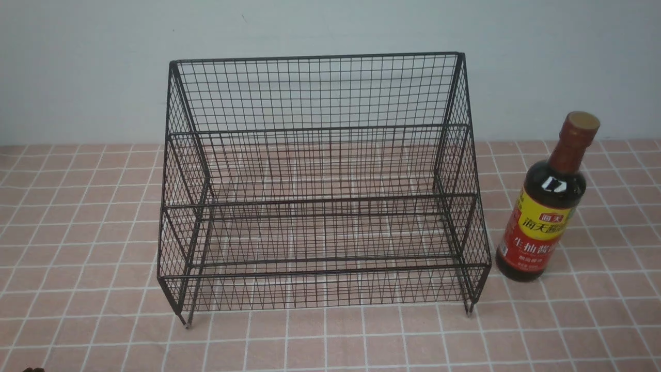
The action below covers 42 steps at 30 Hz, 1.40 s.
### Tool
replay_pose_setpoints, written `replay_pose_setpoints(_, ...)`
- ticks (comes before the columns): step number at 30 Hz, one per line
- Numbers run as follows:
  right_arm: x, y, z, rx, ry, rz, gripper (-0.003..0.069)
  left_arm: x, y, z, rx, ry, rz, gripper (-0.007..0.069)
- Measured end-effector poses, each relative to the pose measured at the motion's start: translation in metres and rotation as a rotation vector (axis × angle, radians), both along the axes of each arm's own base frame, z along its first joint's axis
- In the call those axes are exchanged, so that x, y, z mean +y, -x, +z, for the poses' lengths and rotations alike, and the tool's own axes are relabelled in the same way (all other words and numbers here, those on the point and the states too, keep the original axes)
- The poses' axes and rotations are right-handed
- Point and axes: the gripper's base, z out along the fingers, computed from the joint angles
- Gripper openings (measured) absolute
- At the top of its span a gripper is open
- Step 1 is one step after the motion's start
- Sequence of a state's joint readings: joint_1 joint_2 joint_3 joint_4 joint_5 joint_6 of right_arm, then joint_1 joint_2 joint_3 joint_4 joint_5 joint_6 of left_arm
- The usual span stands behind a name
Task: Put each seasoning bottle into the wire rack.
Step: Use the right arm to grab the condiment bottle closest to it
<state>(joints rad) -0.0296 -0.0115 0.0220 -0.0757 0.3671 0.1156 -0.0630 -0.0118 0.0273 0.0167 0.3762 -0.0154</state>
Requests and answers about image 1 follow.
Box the dark soy sauce bottle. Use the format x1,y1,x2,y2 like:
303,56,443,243
494,111,601,282

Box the pink tiled tablecloth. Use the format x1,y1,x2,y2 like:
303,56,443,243
1,139,660,371

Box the black wire mesh rack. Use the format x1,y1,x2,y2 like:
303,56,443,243
156,52,492,328

